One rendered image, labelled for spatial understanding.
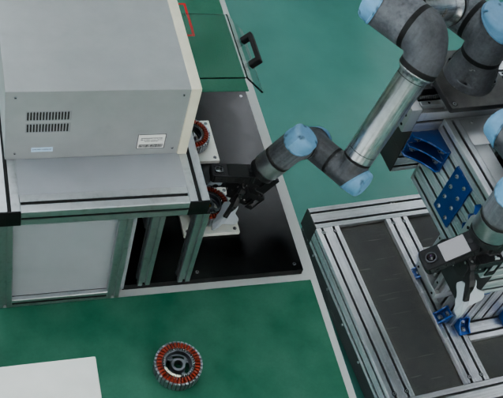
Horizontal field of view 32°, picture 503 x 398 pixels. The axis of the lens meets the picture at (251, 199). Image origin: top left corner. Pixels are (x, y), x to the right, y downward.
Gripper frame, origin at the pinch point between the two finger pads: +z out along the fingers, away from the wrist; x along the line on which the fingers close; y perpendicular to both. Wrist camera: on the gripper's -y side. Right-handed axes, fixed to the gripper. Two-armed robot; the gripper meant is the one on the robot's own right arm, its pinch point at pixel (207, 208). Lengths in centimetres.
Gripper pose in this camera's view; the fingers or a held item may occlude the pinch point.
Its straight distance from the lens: 226.0
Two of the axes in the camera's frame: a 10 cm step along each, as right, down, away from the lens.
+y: 7.2, 3.1, 6.2
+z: -6.7, 5.2, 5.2
